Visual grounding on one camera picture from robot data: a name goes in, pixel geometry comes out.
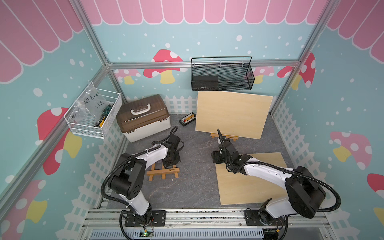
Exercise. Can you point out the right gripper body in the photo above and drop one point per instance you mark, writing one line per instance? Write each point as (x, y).
(221, 160)

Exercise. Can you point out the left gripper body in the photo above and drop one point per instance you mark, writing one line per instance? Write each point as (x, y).
(174, 160)

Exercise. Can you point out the wooden easel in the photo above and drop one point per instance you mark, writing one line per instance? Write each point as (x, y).
(233, 138)
(163, 172)

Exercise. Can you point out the plywood board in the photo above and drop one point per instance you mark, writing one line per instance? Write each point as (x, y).
(238, 189)
(234, 114)

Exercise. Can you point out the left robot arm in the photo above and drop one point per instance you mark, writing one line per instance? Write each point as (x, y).
(124, 183)

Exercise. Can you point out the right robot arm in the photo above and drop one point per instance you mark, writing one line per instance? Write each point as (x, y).
(306, 195)

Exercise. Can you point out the black bit set case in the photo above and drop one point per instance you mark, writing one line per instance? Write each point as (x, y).
(187, 119)

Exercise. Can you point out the brown lid tool box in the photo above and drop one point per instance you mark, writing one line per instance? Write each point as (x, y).
(143, 118)

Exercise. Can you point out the black box in basket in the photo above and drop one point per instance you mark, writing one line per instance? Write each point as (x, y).
(205, 83)

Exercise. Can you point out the green yellow screwdriver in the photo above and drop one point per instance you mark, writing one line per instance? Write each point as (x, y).
(103, 117)

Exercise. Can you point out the clear plastic bag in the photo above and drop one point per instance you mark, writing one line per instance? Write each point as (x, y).
(90, 104)

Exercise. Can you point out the black mesh wall basket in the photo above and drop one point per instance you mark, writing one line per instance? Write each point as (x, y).
(234, 73)

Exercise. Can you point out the white wire wall basket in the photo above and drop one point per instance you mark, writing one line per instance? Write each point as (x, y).
(86, 128)

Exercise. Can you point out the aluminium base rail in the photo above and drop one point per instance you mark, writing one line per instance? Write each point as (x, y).
(230, 224)

